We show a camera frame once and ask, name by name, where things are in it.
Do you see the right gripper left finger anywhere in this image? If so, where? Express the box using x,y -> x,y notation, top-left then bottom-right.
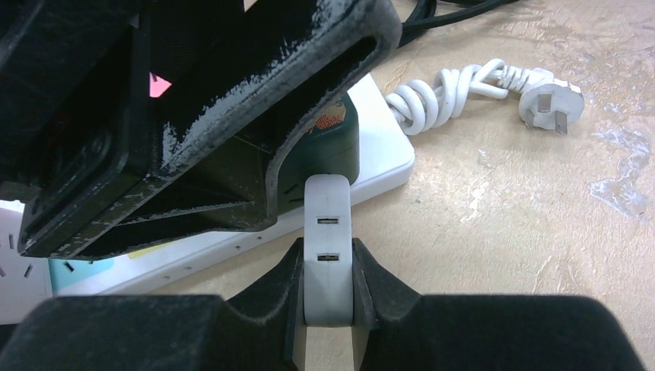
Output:
1,240 -> 307,370

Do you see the white USB plug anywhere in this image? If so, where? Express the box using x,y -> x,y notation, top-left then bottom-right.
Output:
303,174 -> 354,328

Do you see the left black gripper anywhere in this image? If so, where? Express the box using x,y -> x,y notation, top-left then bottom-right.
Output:
1,1 -> 401,259

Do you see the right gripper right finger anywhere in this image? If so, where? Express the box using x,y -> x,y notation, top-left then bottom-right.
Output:
352,239 -> 643,370

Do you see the white power strip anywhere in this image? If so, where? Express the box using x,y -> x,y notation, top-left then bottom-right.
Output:
1,59 -> 585,325

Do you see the pink power socket block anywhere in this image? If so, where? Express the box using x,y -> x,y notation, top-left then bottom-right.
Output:
149,73 -> 171,98

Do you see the green plug adapter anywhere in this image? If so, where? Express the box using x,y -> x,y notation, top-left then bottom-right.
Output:
277,94 -> 360,215

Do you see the coiled black cable bundle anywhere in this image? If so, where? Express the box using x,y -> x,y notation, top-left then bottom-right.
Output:
399,0 -> 523,47

